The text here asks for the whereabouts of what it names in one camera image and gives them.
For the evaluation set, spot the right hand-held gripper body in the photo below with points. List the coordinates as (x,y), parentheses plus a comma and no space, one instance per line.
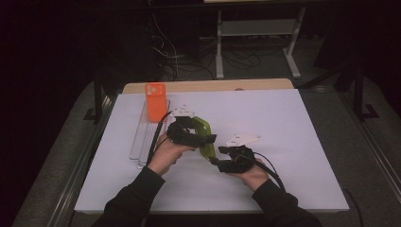
(241,162)

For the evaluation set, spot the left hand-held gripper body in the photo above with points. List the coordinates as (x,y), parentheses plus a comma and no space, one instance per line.
(181,134)

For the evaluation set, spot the green cartoon phone case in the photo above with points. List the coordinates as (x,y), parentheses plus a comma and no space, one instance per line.
(205,127)

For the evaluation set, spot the clear plastic rack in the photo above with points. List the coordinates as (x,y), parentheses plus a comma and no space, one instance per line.
(143,142)

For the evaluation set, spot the orange phone case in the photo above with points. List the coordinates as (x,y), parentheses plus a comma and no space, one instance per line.
(155,104)

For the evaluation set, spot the person's right hand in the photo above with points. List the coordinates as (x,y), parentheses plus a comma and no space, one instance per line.
(255,179)

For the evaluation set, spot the person's left hand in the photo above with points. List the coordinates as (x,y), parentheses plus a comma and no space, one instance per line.
(165,156)

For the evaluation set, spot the wooden table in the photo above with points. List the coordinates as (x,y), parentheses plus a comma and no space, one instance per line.
(205,85)

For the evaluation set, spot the white table mat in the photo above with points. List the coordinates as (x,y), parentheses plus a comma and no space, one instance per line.
(283,126)

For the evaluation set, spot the black metal stand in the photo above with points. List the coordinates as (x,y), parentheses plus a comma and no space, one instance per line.
(98,101)
(358,94)

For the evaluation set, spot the white metal desk frame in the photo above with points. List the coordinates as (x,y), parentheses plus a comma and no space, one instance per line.
(258,27)

